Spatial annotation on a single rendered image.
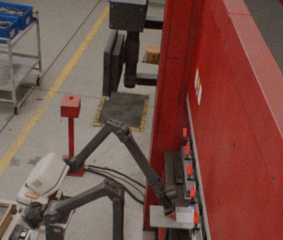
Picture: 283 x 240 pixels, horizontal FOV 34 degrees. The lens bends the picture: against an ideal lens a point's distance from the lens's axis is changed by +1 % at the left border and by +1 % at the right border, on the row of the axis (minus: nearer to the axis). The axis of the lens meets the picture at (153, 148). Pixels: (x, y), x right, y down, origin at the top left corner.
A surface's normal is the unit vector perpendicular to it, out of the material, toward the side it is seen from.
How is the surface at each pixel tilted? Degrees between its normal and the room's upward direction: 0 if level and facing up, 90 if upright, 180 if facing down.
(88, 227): 0
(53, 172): 42
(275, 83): 0
